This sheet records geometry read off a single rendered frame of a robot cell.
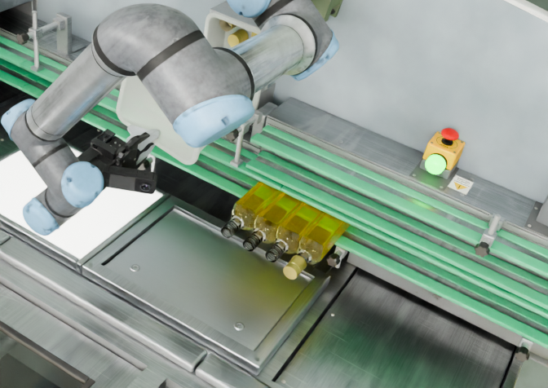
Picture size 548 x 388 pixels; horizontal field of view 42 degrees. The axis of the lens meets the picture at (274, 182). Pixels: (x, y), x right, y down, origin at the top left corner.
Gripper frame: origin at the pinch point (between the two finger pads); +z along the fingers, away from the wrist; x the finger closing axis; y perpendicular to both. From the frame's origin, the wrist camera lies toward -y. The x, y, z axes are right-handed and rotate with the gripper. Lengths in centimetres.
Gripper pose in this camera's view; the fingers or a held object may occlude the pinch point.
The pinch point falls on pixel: (157, 136)
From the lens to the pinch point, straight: 161.5
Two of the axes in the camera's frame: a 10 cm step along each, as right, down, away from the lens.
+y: -8.4, -4.9, 2.5
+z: 5.1, -5.4, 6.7
